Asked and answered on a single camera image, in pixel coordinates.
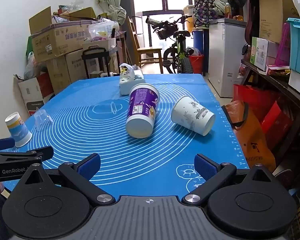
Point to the green and white box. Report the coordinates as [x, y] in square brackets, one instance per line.
[261, 53]

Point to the orange drink bottle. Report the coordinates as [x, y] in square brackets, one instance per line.
[228, 10]

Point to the white cardboard box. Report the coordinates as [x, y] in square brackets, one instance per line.
[30, 92]

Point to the dark hanging clothes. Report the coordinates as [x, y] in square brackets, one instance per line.
[251, 5]

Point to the printed white plastic bag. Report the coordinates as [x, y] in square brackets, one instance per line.
[126, 73]

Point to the grey plastic bag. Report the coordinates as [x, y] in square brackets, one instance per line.
[31, 66]

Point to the orange shopping bag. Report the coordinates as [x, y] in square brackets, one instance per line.
[252, 140]

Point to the large open cardboard box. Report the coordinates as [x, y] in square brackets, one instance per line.
[57, 40]

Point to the purple paper cup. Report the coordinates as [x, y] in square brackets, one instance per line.
[141, 100]

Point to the tall cardboard box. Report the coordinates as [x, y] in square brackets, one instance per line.
[275, 12]

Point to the red gift box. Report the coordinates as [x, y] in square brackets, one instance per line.
[277, 125]

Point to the blue barrel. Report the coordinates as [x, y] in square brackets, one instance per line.
[200, 41]

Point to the wooden chair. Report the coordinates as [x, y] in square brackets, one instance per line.
[150, 51]

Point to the dark wooden shelf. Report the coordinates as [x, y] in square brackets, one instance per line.
[290, 92]

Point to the black utility cart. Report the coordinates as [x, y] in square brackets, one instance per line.
[100, 51]

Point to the white chest freezer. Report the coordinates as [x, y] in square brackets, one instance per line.
[225, 55]

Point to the black and green bicycle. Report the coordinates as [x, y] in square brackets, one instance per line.
[181, 55]

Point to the clear plastic container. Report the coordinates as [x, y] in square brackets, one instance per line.
[102, 30]

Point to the pink plastic basket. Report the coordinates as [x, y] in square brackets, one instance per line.
[285, 45]

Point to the clear plastic cup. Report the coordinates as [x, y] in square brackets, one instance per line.
[41, 117]

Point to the red bucket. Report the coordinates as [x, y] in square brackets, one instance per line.
[197, 63]

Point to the red shopping bag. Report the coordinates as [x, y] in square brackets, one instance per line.
[250, 97]

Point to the white cup with grey print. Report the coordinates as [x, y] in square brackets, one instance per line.
[190, 112]

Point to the red snack packet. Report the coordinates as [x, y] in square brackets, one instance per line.
[277, 70]

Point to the floral fabric bag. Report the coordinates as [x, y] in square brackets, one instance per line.
[206, 10]

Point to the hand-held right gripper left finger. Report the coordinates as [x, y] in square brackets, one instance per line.
[90, 167]

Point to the small yellow and blue cup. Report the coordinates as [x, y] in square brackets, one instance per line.
[19, 132]

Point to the blue silicone baking mat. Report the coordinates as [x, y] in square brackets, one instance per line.
[90, 130]

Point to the brown cardboard box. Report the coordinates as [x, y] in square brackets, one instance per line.
[65, 72]

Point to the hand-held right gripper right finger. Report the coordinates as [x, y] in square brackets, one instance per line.
[204, 167]

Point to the flat cardboard box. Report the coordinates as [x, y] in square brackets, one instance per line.
[81, 12]

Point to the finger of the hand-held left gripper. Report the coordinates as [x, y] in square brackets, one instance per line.
[43, 152]
[2, 143]

